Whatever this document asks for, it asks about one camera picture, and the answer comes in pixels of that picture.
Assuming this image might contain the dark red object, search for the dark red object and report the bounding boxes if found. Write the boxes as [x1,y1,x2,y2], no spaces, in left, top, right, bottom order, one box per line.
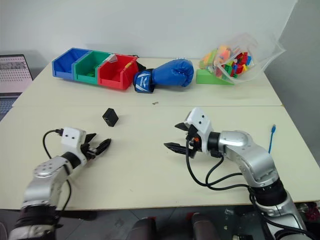
[306,201,320,222]

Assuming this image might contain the green plastic storage bin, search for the green plastic storage bin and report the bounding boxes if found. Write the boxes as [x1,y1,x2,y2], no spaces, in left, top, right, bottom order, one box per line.
[72,50,113,85]

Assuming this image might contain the red plastic storage bin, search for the red plastic storage bin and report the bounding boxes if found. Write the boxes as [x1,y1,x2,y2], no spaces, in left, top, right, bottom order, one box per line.
[97,54,139,91]

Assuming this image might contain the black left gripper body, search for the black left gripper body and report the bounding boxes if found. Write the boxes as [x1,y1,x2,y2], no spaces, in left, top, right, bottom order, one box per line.
[80,140,99,161]

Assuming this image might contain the blue boxing glove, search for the blue boxing glove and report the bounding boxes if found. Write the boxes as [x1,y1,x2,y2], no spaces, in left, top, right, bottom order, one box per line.
[132,59,195,95]

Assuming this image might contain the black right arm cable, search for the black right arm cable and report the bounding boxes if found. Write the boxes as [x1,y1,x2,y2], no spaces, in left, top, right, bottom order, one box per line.
[184,138,253,193]

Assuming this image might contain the green wedge block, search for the green wedge block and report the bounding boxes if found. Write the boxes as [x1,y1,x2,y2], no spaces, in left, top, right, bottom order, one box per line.
[195,69,235,86]

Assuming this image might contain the blue Ethernet cable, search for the blue Ethernet cable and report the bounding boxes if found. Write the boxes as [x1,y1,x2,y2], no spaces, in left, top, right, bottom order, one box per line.
[268,123,277,155]

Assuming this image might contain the small black box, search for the small black box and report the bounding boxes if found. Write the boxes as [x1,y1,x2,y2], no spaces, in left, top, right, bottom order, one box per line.
[101,107,120,128]

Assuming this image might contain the blue plastic storage bin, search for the blue plastic storage bin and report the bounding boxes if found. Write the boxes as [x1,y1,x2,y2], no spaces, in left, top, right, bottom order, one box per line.
[51,47,91,81]

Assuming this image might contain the grey laptop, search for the grey laptop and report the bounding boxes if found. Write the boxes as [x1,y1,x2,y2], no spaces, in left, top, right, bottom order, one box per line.
[0,54,34,122]

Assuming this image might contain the dark rounded shape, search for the dark rounded shape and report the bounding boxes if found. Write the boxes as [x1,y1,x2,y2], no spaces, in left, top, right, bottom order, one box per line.
[131,216,158,240]

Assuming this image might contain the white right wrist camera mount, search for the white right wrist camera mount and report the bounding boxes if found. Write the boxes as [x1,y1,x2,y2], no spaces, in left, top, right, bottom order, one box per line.
[185,107,214,154]

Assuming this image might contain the clear bag of toy bricks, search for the clear bag of toy bricks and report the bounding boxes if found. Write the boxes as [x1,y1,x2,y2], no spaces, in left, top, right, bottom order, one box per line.
[198,32,287,85]

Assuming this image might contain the black strap object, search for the black strap object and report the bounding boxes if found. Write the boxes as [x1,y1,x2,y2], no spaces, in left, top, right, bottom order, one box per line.
[132,54,147,73]

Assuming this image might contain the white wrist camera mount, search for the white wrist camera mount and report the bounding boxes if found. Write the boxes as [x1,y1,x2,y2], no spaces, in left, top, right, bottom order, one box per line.
[60,127,89,166]
[185,107,214,154]

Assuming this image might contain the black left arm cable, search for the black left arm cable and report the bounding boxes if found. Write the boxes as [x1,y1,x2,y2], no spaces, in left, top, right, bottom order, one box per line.
[42,128,72,213]

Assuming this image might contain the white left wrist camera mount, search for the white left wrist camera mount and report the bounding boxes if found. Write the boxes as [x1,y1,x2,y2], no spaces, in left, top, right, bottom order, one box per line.
[60,127,89,166]

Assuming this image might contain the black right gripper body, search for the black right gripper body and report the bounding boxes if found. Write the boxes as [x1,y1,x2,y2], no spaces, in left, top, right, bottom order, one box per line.
[184,124,201,160]

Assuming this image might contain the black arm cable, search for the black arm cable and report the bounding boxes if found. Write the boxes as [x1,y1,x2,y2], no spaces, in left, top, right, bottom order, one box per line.
[42,128,72,213]
[184,138,253,193]

